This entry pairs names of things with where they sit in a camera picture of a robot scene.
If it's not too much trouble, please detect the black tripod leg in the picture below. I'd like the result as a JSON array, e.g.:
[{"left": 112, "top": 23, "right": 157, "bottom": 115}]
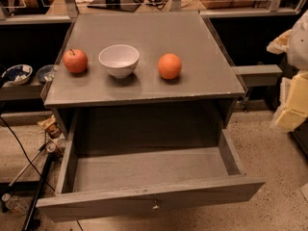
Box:
[{"left": 21, "top": 154, "right": 53, "bottom": 231}]

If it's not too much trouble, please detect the dark small bowl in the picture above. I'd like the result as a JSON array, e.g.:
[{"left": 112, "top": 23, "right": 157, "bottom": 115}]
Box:
[{"left": 36, "top": 64, "right": 55, "bottom": 83}]

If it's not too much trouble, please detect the white ceramic bowl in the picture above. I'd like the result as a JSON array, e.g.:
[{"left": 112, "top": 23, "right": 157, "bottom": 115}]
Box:
[{"left": 98, "top": 44, "right": 140, "bottom": 79}]

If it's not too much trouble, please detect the metal drawer knob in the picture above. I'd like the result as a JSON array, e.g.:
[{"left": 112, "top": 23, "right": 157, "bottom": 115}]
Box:
[{"left": 152, "top": 200, "right": 160, "bottom": 211}]

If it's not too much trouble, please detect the black floor cable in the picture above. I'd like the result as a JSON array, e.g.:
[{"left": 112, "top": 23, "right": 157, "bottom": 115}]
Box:
[{"left": 0, "top": 115, "right": 56, "bottom": 192}]

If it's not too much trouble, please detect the grey side shelf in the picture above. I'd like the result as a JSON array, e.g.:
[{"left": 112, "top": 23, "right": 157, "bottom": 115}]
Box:
[{"left": 233, "top": 64, "right": 282, "bottom": 87}]

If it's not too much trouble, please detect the clear plastic bottle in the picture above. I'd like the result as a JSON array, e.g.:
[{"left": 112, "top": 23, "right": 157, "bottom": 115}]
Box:
[{"left": 1, "top": 193, "right": 28, "bottom": 216}]

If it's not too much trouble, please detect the red apple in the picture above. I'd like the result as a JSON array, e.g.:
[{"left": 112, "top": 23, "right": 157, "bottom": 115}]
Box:
[{"left": 63, "top": 49, "right": 88, "bottom": 73}]

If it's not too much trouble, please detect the snack wrapper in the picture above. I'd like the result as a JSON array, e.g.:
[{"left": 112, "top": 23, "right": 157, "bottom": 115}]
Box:
[{"left": 38, "top": 115, "right": 62, "bottom": 139}]

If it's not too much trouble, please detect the black monitor stand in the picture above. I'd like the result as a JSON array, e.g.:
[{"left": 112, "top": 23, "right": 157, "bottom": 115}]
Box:
[{"left": 88, "top": 0, "right": 141, "bottom": 13}]

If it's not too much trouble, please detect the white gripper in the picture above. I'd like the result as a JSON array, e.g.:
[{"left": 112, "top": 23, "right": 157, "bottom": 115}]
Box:
[{"left": 267, "top": 11, "right": 308, "bottom": 132}]

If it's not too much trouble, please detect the open grey top drawer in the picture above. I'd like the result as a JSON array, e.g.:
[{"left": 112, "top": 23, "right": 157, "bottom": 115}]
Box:
[{"left": 36, "top": 109, "right": 267, "bottom": 223}]

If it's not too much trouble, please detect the blue patterned bowl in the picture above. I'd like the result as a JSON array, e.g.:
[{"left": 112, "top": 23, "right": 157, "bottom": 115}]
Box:
[{"left": 1, "top": 64, "right": 33, "bottom": 85}]

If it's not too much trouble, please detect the orange fruit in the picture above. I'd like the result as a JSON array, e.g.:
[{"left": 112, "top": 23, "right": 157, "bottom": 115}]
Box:
[{"left": 158, "top": 53, "right": 182, "bottom": 80}]

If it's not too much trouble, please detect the grey wooden cabinet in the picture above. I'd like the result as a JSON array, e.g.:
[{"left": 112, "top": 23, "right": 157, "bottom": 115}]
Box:
[{"left": 45, "top": 12, "right": 244, "bottom": 137}]

